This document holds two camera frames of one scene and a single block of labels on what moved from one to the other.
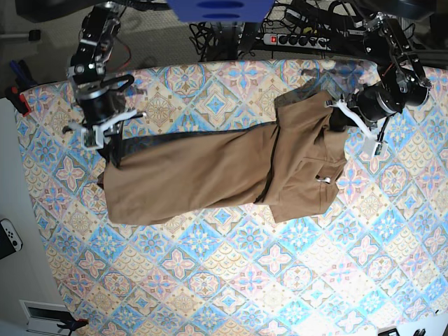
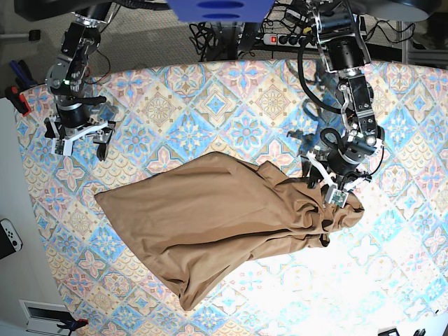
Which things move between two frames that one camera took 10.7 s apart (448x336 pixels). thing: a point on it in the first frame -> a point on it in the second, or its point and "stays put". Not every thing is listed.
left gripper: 92,136 -> 101,131
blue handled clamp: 23,78 stays put
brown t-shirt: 290,165 -> 204,220
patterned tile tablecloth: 378,266 stays put
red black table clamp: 18,100 stays put
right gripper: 374,145 -> 344,181
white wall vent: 44,316 stays put
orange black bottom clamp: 73,325 stays put
